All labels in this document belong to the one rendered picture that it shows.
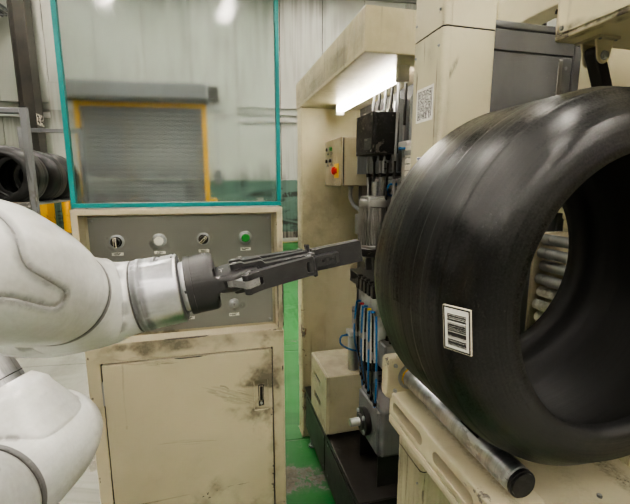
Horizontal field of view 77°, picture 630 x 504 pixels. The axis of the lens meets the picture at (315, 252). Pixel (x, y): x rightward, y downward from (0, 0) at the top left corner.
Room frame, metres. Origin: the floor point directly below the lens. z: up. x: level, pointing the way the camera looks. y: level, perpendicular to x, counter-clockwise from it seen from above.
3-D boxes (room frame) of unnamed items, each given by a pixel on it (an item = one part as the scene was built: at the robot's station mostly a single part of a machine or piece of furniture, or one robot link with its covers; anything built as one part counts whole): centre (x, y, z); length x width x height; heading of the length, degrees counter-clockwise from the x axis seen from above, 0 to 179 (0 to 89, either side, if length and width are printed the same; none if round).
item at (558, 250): (1.03, -0.71, 1.05); 0.20 x 0.15 x 0.30; 14
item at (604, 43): (0.92, -0.61, 1.61); 0.06 x 0.06 x 0.05; 14
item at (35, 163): (3.81, 2.70, 0.96); 1.36 x 0.71 x 1.92; 8
